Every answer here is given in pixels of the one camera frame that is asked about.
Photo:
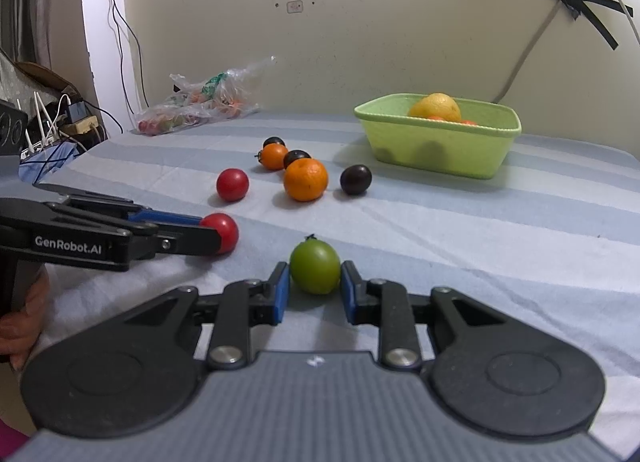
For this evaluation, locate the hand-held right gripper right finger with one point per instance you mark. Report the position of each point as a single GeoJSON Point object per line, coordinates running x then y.
{"type": "Point", "coordinates": [347, 294]}

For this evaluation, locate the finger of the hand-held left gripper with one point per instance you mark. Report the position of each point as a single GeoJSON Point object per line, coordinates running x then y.
{"type": "Point", "coordinates": [165, 217]}
{"type": "Point", "coordinates": [190, 242]}

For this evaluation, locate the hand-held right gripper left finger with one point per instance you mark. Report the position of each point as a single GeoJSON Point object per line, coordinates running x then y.
{"type": "Point", "coordinates": [283, 294]}

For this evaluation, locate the red cherry tomato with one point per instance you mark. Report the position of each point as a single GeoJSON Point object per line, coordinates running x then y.
{"type": "Point", "coordinates": [224, 232]}
{"type": "Point", "coordinates": [232, 184]}

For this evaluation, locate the green cherry tomato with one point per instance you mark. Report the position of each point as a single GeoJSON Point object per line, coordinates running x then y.
{"type": "Point", "coordinates": [315, 267]}

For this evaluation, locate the dark plum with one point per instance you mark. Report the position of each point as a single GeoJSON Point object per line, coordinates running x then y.
{"type": "Point", "coordinates": [356, 180]}
{"type": "Point", "coordinates": [296, 157]}

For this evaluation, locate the orange cherry tomato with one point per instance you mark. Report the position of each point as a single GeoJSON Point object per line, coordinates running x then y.
{"type": "Point", "coordinates": [274, 156]}

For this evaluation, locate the dark purple cherry tomato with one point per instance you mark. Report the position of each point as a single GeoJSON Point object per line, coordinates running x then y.
{"type": "Point", "coordinates": [273, 142]}

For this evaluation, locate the light green plastic basin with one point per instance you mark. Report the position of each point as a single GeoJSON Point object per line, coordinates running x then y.
{"type": "Point", "coordinates": [440, 152]}

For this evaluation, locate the large yellow grapefruit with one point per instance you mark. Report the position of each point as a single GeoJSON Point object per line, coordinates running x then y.
{"type": "Point", "coordinates": [435, 105]}

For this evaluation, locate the person's left hand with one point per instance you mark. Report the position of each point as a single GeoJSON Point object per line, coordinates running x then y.
{"type": "Point", "coordinates": [20, 337]}

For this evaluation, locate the blue cloth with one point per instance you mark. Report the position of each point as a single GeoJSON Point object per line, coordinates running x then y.
{"type": "Point", "coordinates": [47, 160]}

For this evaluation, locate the blue striped bed sheet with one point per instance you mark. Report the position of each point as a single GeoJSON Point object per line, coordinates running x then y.
{"type": "Point", "coordinates": [450, 242]}

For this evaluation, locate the beige power strip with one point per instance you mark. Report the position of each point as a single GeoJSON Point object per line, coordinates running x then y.
{"type": "Point", "coordinates": [80, 127]}

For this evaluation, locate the clear plastic bag of tomatoes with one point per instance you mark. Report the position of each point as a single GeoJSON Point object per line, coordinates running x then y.
{"type": "Point", "coordinates": [200, 102]}

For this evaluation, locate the black device with round dials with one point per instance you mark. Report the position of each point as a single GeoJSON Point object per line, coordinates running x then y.
{"type": "Point", "coordinates": [11, 130]}

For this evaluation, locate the black charger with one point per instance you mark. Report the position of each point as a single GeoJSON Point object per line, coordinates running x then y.
{"type": "Point", "coordinates": [77, 111]}

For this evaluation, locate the pink garment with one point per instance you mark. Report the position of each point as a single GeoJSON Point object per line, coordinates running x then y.
{"type": "Point", "coordinates": [10, 444]}

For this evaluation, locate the small wall plate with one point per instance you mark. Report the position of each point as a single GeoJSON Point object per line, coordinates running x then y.
{"type": "Point", "coordinates": [295, 6]}

